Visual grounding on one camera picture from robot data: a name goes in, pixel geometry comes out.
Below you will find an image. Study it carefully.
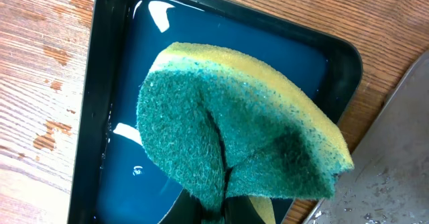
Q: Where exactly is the green yellow sponge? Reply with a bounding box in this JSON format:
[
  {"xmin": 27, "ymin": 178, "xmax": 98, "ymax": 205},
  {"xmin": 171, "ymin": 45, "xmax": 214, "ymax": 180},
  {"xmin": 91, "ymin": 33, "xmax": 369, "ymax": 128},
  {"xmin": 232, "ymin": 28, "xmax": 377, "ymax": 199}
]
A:
[{"xmin": 136, "ymin": 42, "xmax": 354, "ymax": 223}]

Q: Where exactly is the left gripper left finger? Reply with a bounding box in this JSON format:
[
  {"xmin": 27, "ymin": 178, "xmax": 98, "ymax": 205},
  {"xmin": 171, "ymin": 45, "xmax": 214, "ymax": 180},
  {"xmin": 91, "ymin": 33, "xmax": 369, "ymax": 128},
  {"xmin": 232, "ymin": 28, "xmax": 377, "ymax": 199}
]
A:
[{"xmin": 160, "ymin": 189, "xmax": 203, "ymax": 224}]

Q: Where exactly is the brown serving tray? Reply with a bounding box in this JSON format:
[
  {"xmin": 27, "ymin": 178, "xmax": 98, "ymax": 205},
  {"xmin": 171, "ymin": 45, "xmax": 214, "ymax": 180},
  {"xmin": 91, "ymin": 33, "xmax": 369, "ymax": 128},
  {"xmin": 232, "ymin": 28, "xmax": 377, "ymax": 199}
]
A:
[{"xmin": 305, "ymin": 52, "xmax": 428, "ymax": 224}]

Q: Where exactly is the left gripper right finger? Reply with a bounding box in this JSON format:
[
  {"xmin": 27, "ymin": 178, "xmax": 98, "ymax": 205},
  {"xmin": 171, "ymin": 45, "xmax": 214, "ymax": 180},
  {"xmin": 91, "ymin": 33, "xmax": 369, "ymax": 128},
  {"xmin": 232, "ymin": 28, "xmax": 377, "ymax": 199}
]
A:
[{"xmin": 224, "ymin": 197, "xmax": 264, "ymax": 224}]

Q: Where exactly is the black water tray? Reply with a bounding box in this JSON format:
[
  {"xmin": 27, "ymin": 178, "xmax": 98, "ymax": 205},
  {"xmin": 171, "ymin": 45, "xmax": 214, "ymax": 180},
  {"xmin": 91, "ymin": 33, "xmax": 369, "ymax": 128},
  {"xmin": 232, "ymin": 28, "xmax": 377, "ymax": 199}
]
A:
[{"xmin": 68, "ymin": 0, "xmax": 363, "ymax": 223}]

